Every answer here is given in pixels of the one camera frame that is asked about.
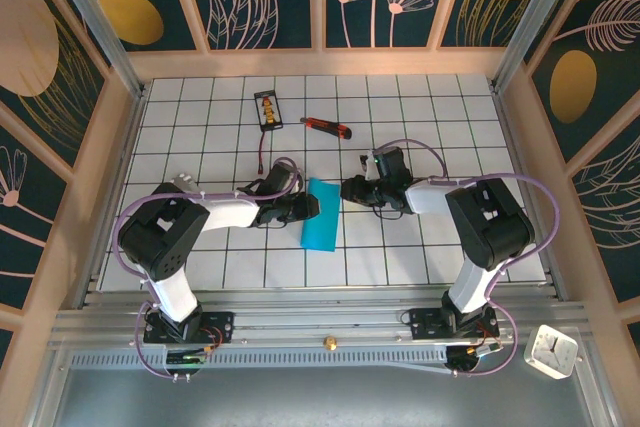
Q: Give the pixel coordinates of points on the blue paper sheet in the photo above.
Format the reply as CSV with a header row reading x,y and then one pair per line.
x,y
322,227

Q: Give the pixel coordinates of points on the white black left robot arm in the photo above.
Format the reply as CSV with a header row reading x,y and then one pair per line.
x,y
165,227

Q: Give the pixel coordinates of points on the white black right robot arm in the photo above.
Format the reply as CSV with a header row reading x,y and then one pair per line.
x,y
490,227

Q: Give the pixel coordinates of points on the grey metal sheet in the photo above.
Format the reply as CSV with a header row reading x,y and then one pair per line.
x,y
320,397

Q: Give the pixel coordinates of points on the white square clock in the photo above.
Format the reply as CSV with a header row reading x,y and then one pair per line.
x,y
550,351

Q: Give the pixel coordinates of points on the red black utility knife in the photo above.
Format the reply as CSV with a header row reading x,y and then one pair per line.
x,y
325,127

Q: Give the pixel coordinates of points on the brass knob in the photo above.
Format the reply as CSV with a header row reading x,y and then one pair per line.
x,y
329,343

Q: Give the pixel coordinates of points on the small electronics board green light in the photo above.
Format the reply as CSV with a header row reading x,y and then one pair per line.
x,y
480,351
185,358

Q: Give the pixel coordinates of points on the silver metal bracket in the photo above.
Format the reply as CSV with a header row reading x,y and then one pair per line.
x,y
182,179

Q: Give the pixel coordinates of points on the long aluminium base rail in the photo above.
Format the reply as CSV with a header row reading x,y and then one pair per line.
x,y
320,319

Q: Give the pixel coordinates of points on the aluminium side rail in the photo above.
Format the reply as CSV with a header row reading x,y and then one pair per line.
x,y
522,172
110,207

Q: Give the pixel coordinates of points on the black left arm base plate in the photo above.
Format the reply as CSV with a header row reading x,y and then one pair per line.
x,y
220,327

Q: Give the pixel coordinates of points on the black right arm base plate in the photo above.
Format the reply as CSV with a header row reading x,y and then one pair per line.
x,y
422,322

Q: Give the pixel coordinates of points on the aluminium corner post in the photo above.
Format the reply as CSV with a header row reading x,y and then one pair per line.
x,y
531,22
95,22

